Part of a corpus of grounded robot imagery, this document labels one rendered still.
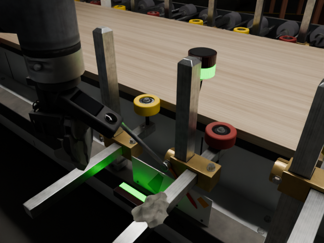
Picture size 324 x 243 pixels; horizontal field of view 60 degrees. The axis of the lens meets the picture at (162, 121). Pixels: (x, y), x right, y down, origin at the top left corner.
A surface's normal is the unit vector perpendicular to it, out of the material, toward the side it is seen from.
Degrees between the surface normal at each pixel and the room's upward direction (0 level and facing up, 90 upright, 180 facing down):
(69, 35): 91
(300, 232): 0
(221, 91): 0
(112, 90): 90
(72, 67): 90
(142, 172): 90
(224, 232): 0
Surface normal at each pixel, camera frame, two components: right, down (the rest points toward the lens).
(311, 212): 0.00, -0.83
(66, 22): 0.85, 0.30
